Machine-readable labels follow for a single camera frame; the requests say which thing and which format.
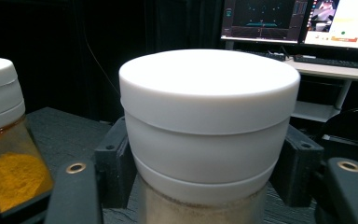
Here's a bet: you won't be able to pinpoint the orange powder jar white lid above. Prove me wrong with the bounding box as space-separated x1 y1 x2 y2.
0 56 54 214

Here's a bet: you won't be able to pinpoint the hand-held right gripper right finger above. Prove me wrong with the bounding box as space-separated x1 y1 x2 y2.
269 124 324 208

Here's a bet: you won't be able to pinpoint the monitor with dark screen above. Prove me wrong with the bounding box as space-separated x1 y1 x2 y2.
220 0 309 50

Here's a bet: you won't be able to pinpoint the long black keyboard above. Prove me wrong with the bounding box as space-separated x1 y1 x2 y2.
293 54 358 70

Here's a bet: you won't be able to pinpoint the dark wooden shelf metal legs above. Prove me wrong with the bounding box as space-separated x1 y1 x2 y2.
0 106 318 224

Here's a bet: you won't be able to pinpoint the short black keyboard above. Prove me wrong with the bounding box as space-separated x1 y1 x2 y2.
245 50 287 63

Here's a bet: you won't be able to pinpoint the beige powder jar white lid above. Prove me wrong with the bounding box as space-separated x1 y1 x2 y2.
118 49 301 224

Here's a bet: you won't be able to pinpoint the monitor with bright screen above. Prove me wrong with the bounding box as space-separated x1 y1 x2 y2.
302 0 358 50

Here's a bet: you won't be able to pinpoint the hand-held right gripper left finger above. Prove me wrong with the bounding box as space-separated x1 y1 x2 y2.
94 116 138 209

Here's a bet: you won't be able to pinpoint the white desk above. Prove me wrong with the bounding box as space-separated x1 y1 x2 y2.
283 57 358 124

